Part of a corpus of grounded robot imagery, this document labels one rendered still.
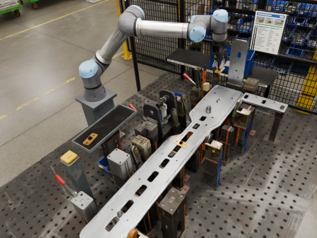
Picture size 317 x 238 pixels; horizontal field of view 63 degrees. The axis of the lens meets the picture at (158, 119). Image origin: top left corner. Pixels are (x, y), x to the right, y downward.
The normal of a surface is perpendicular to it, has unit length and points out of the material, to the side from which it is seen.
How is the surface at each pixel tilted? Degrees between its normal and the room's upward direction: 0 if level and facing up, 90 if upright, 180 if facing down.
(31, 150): 0
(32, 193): 0
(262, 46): 90
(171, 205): 0
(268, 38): 90
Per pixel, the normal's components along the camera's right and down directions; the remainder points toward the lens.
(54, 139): -0.07, -0.77
